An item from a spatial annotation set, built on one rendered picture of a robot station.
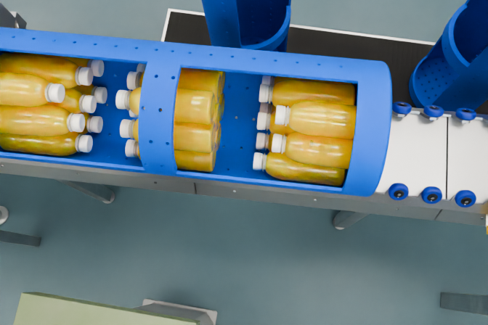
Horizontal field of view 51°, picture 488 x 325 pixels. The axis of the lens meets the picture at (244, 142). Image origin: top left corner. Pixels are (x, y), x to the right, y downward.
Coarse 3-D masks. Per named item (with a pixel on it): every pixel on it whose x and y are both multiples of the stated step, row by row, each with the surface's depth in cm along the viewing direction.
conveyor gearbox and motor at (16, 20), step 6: (0, 6) 147; (0, 12) 147; (6, 12) 150; (12, 12) 161; (0, 18) 148; (6, 18) 151; (12, 18) 154; (18, 18) 162; (0, 24) 148; (6, 24) 151; (12, 24) 154; (18, 24) 163; (24, 24) 166
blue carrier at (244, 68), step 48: (0, 48) 100; (48, 48) 100; (96, 48) 100; (144, 48) 101; (192, 48) 102; (144, 96) 95; (240, 96) 121; (384, 96) 94; (96, 144) 120; (144, 144) 98; (240, 144) 120; (384, 144) 93; (336, 192) 103
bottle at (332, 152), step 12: (288, 144) 103; (300, 144) 102; (312, 144) 102; (324, 144) 102; (336, 144) 102; (348, 144) 102; (288, 156) 105; (300, 156) 103; (312, 156) 102; (324, 156) 102; (336, 156) 102; (348, 156) 101; (348, 168) 104
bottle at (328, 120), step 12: (288, 108) 101; (300, 108) 99; (312, 108) 99; (324, 108) 99; (336, 108) 99; (348, 108) 99; (288, 120) 101; (300, 120) 99; (312, 120) 98; (324, 120) 98; (336, 120) 98; (348, 120) 98; (300, 132) 101; (312, 132) 100; (324, 132) 100; (336, 132) 99; (348, 132) 99
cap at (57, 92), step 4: (52, 84) 104; (56, 84) 104; (60, 84) 105; (52, 88) 103; (56, 88) 103; (60, 88) 105; (64, 88) 106; (52, 92) 103; (56, 92) 103; (60, 92) 105; (64, 92) 106; (52, 96) 104; (56, 96) 103; (60, 96) 105; (64, 96) 107; (52, 100) 104; (56, 100) 104; (60, 100) 105
